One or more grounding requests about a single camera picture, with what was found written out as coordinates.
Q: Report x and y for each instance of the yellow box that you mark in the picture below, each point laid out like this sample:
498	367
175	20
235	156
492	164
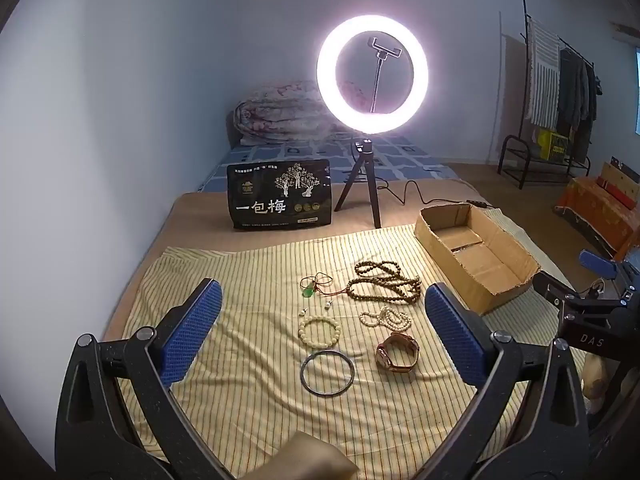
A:
552	144

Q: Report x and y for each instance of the tan mattress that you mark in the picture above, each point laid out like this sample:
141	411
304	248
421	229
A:
200	220

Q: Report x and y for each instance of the beige cloth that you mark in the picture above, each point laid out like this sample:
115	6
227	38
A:
310	457

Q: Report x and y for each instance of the black phone holder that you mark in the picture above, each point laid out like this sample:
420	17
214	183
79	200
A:
378	80

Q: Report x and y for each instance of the folded floral quilt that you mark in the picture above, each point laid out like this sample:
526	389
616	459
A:
280	115

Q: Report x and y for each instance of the cardboard box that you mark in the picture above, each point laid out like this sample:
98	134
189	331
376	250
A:
480	260

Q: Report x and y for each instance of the rose gold wristwatch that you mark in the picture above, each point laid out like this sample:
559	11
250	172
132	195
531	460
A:
387	357

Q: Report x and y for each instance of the black clothes rack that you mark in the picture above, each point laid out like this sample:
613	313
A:
525	35

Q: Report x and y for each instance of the striped towel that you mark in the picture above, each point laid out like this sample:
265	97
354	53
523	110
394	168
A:
542	75

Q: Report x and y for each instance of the black snack bag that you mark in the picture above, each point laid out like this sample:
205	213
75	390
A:
260	210

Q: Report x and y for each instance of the blue patterned bed sheet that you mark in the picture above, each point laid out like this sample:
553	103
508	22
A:
300	152

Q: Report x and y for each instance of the person's right hand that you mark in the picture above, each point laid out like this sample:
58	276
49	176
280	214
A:
595	380

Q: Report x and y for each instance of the dark bangle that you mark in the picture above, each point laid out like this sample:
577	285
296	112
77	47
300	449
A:
302	372

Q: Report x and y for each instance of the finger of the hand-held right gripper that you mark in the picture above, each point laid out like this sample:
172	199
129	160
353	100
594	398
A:
597	262
560	292

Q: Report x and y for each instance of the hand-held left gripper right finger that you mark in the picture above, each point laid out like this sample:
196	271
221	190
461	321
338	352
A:
455	335

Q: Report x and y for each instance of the black shoe rack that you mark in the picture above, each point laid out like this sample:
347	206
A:
512	152

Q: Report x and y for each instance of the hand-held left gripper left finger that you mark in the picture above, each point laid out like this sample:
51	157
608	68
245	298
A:
192	330

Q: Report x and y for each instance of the dark hanging clothes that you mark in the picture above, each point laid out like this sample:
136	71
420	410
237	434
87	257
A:
575	95

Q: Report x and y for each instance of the black tripod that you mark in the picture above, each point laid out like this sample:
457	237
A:
367	187

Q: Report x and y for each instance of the cardboard sheet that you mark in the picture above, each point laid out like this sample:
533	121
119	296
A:
620	175

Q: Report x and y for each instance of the yellow striped cloth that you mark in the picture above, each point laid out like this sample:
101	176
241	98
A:
240	270

